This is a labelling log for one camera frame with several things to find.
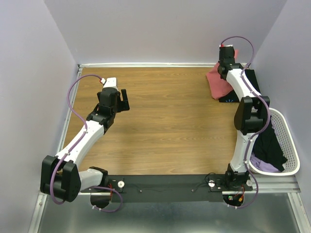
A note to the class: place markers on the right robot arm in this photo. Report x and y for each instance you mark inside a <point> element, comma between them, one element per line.
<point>251,118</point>

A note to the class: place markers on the black t-shirt in basket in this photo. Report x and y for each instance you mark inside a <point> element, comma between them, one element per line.
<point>267,148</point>

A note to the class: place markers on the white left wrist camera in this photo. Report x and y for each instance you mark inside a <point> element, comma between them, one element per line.
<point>109,82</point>

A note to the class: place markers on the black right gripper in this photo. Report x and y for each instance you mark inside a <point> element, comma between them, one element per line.
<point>233,59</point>

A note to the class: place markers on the lavender t-shirt in basket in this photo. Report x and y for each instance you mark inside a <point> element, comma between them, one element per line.
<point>264,166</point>

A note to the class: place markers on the white table edge rail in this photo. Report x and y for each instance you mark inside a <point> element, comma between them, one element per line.
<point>141,64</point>

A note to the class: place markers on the pink t-shirt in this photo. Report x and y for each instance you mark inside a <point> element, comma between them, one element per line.
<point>220,89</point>

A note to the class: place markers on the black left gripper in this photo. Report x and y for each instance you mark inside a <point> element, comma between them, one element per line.
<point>124,105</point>

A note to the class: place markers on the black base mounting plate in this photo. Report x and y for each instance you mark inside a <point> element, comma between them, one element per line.
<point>166,188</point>

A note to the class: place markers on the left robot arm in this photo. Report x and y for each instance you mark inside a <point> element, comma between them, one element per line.
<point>60,177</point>

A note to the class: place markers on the white plastic laundry basket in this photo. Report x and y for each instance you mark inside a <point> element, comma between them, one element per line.
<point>274,152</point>

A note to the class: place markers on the folded black t-shirt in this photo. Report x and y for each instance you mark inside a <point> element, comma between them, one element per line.
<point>241,83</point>

